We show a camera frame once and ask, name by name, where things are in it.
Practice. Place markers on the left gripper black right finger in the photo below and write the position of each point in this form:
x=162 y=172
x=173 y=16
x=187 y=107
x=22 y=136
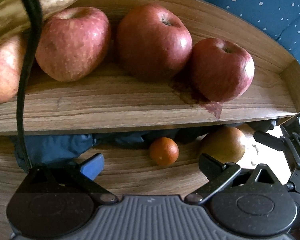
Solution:
x=219 y=175

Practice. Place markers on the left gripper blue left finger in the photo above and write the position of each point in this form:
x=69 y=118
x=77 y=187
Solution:
x=79 y=178

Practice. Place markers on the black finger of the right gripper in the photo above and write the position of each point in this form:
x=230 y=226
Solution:
x=283 y=144

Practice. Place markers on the green-red pear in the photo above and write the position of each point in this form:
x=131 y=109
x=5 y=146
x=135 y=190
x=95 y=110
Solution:
x=226 y=144

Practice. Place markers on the small orange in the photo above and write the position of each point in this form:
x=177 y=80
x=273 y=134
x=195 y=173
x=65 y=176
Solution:
x=164 y=151

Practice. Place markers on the dark blue jacket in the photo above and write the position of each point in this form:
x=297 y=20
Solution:
x=48 y=149

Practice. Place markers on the wooden curved shelf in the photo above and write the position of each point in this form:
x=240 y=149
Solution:
x=109 y=100

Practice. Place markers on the red apple, rightmost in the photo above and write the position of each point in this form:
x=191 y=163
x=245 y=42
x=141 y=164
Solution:
x=221 y=70

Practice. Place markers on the pale red apple, leftmost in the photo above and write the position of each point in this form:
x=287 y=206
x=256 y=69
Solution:
x=12 y=54

